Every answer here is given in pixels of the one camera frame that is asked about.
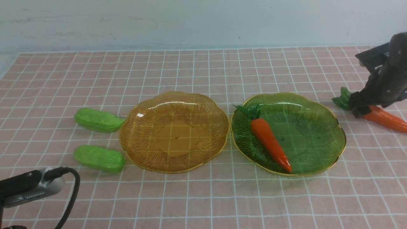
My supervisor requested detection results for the dark right wrist camera mount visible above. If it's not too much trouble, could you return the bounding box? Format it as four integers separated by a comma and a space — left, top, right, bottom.
355, 43, 389, 73

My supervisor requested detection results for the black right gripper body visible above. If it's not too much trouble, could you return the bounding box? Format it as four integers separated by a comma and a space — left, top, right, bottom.
365, 32, 407, 107

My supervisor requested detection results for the amber ribbed plastic plate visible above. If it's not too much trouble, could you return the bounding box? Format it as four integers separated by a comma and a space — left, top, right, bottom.
119, 91, 230, 174

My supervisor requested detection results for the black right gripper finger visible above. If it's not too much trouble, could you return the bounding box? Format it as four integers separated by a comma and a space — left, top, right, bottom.
348, 90, 369, 107
352, 105, 371, 119

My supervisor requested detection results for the green ribbed plastic plate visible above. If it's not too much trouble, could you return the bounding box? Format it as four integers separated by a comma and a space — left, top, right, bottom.
230, 92, 347, 177

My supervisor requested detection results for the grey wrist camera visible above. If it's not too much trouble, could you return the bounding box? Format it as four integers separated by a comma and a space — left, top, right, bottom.
0, 168, 67, 208

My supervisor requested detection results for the black camera cable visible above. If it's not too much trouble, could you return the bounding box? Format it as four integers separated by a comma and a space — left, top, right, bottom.
43, 167, 80, 229

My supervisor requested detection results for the orange toy carrot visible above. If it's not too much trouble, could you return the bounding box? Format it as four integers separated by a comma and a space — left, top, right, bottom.
233, 105, 292, 173
332, 87, 407, 133

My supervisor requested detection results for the green toy cucumber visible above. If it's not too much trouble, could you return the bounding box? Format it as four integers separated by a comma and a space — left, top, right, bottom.
74, 108, 125, 132
73, 145, 125, 173

